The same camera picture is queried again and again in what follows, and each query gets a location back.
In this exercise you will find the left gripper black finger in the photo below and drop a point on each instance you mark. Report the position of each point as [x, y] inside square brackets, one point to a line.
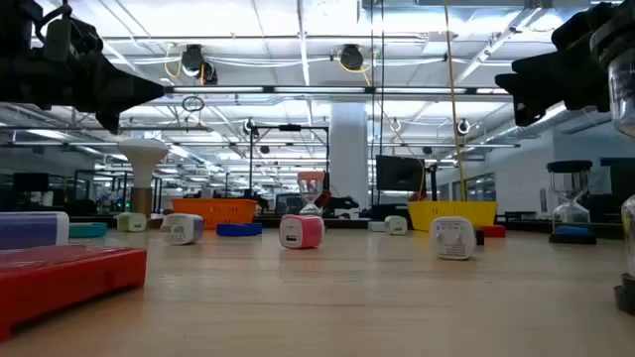
[126, 74]
[126, 96]

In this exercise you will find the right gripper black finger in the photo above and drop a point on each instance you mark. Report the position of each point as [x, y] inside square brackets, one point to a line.
[531, 69]
[531, 91]

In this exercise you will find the purple and white charger cube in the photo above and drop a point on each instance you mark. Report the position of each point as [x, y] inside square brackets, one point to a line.
[30, 230]
[181, 229]
[452, 240]

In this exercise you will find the small red box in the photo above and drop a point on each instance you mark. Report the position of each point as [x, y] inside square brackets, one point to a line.
[495, 231]
[64, 282]

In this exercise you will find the small blue box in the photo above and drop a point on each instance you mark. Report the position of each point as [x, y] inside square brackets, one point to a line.
[239, 229]

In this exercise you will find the pink hourglass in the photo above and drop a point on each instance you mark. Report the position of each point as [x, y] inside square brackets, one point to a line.
[311, 177]

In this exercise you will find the small white box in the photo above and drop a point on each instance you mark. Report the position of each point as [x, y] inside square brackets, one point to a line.
[375, 226]

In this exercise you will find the pink charger cube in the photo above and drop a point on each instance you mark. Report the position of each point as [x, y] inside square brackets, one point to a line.
[307, 230]

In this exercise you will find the white dome lamp metal base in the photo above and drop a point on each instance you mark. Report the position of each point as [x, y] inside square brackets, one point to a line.
[144, 158]

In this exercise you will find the black hourglass blue sand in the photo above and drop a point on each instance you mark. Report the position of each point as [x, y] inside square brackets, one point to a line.
[569, 166]

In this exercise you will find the small teal box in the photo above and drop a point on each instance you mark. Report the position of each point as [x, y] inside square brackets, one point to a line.
[89, 230]

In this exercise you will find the orange plastic basket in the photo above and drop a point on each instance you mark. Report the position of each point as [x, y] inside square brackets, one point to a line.
[218, 214]

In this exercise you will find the black monitor screen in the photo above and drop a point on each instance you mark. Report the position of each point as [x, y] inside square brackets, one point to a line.
[399, 173]

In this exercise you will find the yellow plastic basket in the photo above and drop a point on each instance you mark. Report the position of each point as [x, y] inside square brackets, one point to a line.
[421, 210]

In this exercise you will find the white building column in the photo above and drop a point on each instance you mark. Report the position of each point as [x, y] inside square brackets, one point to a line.
[348, 149]

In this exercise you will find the long ceiling light fixture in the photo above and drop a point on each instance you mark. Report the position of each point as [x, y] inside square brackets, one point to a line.
[317, 89]

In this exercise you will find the red desk lamp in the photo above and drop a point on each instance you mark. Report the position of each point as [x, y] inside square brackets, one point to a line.
[326, 198]

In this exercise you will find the black metal stand frame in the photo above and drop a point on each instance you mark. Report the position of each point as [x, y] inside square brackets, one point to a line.
[290, 127]

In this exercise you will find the black aluminium table frame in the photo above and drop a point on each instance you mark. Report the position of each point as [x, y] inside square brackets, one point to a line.
[342, 223]

